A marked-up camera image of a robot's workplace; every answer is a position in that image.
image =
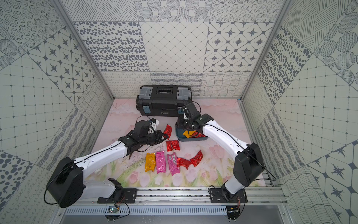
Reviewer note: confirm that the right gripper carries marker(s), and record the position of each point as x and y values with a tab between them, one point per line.
180	123

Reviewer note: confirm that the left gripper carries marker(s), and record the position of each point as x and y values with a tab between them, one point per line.
158	136

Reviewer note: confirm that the red tea bag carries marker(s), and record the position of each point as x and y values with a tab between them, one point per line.
181	162
169	146
197	159
175	145
168	131

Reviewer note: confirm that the pink tea bag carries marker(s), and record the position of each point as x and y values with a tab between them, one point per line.
160	162
172	163

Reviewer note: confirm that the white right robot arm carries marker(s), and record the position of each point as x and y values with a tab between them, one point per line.
248	159

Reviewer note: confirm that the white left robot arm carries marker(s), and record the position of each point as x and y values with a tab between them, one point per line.
68	182

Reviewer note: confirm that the dark teal storage box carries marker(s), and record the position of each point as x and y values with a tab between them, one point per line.
198	137

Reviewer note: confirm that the black plastic toolbox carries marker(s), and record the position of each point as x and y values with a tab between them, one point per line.
163	100

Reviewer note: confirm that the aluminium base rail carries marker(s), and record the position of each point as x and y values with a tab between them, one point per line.
180	201

